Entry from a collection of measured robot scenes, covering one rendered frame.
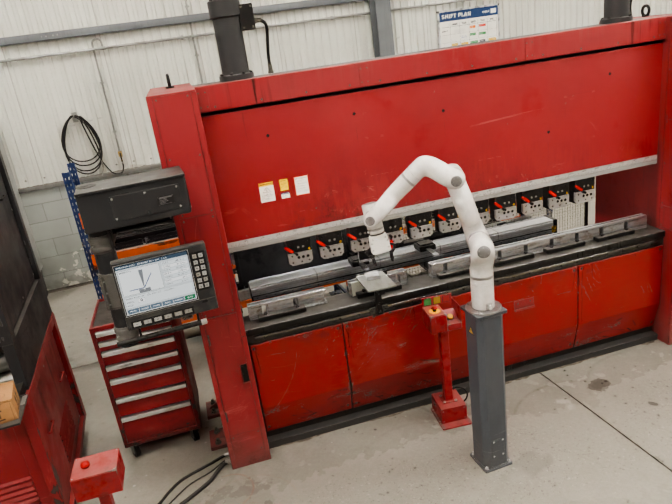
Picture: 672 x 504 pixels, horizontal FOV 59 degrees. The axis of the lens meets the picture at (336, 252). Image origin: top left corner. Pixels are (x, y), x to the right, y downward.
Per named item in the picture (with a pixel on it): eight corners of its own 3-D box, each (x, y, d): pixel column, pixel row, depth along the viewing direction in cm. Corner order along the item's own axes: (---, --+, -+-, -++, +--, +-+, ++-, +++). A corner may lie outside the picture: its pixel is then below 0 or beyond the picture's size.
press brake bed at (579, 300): (269, 449, 388) (246, 337, 360) (264, 431, 408) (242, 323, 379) (658, 340, 450) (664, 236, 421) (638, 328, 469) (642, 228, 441)
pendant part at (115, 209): (119, 359, 296) (71, 194, 267) (118, 339, 318) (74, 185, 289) (219, 331, 310) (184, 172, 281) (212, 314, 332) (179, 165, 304)
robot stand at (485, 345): (513, 464, 347) (507, 309, 313) (486, 474, 342) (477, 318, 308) (495, 446, 363) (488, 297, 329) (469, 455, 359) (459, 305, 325)
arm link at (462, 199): (474, 261, 305) (469, 250, 320) (496, 253, 302) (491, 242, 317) (439, 173, 290) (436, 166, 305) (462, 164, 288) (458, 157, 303)
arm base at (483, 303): (508, 309, 313) (507, 277, 306) (477, 319, 308) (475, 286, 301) (488, 297, 330) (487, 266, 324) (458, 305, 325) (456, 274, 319)
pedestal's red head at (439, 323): (431, 334, 368) (429, 308, 362) (423, 323, 383) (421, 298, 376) (462, 328, 370) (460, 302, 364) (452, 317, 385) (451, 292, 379)
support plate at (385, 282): (368, 293, 358) (368, 291, 358) (355, 278, 382) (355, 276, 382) (396, 286, 362) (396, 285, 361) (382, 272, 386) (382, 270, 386)
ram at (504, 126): (228, 253, 353) (200, 117, 325) (226, 249, 360) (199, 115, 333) (657, 163, 414) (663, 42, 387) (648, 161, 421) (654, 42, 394)
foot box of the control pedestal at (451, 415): (443, 430, 383) (442, 415, 379) (430, 409, 406) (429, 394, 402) (472, 423, 386) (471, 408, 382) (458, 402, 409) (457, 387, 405)
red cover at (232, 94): (199, 113, 323) (194, 87, 318) (198, 112, 332) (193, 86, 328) (666, 38, 384) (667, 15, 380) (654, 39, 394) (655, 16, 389)
